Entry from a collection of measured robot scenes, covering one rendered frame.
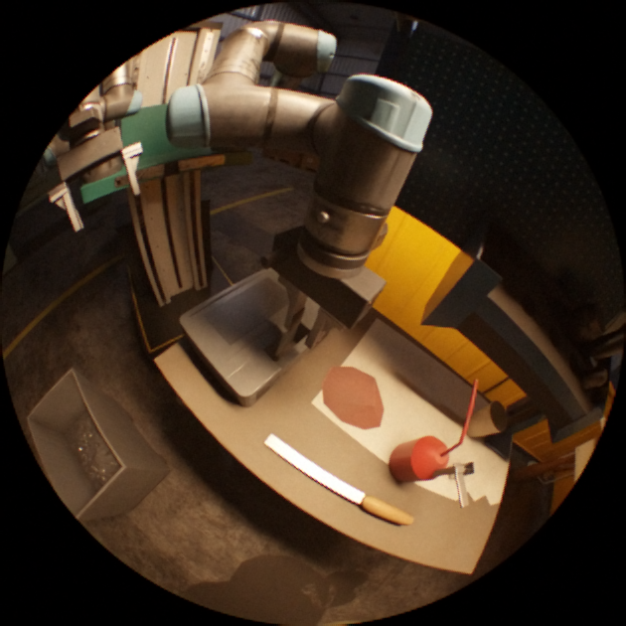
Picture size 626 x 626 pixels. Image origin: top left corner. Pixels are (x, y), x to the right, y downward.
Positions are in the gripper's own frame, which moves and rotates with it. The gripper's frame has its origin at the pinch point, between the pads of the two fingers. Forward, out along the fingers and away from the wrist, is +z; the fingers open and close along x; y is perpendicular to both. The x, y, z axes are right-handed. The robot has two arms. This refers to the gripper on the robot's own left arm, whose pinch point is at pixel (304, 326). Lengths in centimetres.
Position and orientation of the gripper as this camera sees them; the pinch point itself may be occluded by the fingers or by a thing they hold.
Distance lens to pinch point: 33.4
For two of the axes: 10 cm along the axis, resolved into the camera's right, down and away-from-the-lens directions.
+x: 7.5, 6.1, -2.7
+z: -2.4, 6.2, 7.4
